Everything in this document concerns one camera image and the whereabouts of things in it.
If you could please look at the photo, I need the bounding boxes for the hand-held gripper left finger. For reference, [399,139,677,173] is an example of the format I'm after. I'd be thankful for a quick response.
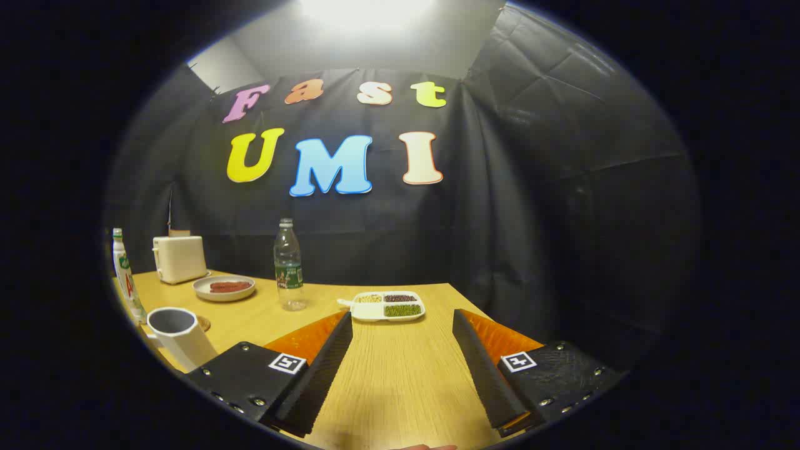
[186,311,354,438]

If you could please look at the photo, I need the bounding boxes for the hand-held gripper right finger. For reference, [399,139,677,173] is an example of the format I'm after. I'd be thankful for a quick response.
[451,308,626,438]

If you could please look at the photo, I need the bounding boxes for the white cup wooden handle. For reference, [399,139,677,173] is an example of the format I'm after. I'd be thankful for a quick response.
[139,306,219,374]

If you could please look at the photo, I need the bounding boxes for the white juice bottle green label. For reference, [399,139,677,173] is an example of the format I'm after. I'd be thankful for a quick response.
[111,228,148,326]

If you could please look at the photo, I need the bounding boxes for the clear plastic water bottle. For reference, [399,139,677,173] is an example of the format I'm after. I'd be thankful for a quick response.
[274,217,308,312]

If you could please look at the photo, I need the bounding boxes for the wooden table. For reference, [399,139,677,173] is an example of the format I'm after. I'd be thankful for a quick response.
[112,270,551,450]

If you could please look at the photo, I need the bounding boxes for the white divided dish with beans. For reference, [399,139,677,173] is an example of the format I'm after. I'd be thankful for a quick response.
[337,291,427,323]

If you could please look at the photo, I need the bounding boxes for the round white plate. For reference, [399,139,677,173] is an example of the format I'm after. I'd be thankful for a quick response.
[192,275,257,303]

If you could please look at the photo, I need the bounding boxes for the black backdrop cloth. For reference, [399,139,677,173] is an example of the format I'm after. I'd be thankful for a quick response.
[103,3,701,376]

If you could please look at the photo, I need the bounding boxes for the white toaster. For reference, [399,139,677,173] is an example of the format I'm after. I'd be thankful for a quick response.
[152,235,209,286]

